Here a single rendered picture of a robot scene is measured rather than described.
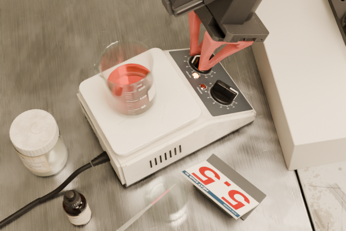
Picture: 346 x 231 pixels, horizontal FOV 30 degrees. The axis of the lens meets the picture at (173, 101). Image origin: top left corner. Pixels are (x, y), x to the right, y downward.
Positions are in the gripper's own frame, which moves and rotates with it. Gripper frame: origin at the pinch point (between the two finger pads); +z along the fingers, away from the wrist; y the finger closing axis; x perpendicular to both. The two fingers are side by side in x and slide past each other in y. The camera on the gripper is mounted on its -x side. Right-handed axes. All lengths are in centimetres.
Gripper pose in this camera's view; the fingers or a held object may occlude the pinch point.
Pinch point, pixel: (201, 58)
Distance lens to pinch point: 86.0
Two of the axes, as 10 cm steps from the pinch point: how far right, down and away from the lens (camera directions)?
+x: 8.3, -0.6, 5.6
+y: 4.1, 7.5, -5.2
